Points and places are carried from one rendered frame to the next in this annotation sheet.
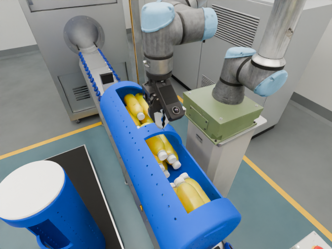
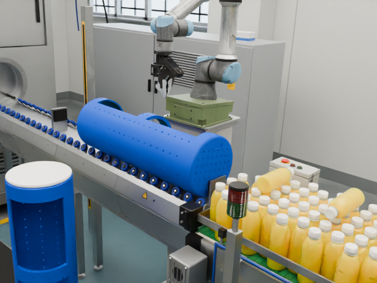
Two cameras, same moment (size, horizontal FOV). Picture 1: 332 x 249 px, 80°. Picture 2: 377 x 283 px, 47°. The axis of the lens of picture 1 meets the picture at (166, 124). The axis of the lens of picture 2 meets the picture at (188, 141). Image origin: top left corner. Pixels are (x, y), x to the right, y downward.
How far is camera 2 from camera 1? 1.52 m
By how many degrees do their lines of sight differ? 29
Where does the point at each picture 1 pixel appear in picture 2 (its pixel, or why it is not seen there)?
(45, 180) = (51, 168)
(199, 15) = (184, 22)
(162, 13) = (170, 18)
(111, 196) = not seen: outside the picture
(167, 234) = (185, 151)
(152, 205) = (168, 146)
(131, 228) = not seen: outside the picture
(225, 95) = (201, 92)
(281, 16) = (226, 28)
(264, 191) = not seen: hidden behind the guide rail
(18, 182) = (24, 172)
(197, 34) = (184, 31)
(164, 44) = (170, 33)
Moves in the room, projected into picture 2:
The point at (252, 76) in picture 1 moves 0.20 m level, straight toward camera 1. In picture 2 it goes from (219, 68) to (216, 75)
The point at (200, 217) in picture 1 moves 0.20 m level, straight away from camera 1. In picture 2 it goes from (205, 135) to (206, 122)
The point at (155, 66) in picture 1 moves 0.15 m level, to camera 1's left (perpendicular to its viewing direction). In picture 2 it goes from (165, 45) to (131, 45)
